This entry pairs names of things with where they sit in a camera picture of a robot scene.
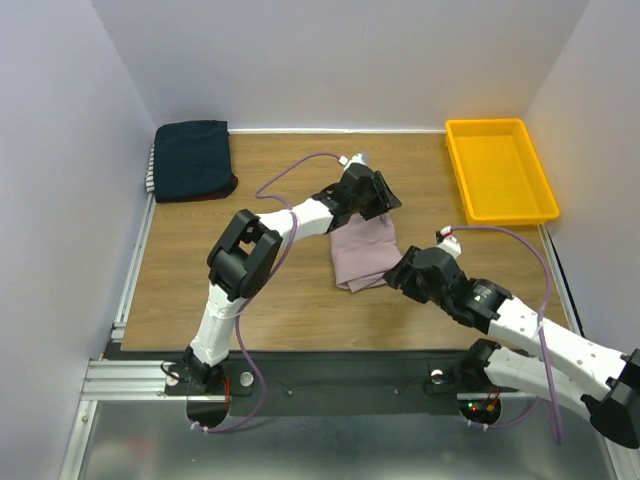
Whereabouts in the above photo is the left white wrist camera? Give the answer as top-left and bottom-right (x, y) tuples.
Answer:
(338, 152), (370, 169)

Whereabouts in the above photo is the folded dark red tank top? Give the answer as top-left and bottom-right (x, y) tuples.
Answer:
(201, 174), (238, 200)

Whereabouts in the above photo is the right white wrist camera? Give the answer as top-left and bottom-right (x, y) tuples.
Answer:
(436, 226), (462, 259)

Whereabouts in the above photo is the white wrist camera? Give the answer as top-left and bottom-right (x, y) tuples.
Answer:
(338, 152), (370, 169)
(436, 226), (462, 259)

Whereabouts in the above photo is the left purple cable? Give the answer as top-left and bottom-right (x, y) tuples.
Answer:
(189, 152), (351, 435)

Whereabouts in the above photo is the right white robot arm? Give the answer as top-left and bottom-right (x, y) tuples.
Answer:
(384, 244), (639, 449)

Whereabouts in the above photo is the folded striped tank top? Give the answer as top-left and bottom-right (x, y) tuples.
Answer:
(144, 144), (155, 193)

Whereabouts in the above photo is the yellow plastic bin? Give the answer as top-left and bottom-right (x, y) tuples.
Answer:
(445, 118), (560, 226)

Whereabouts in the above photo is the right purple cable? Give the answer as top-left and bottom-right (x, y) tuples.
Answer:
(434, 224), (565, 446)

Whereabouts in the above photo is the purple cable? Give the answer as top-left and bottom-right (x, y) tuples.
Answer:
(189, 152), (351, 435)
(434, 224), (565, 446)

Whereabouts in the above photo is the pink tank top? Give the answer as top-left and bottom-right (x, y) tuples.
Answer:
(329, 213), (402, 293)

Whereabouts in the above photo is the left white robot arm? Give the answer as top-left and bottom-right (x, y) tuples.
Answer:
(183, 161), (402, 394)

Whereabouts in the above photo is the folded navy tank top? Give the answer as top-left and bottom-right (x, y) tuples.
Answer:
(152, 120), (234, 203)

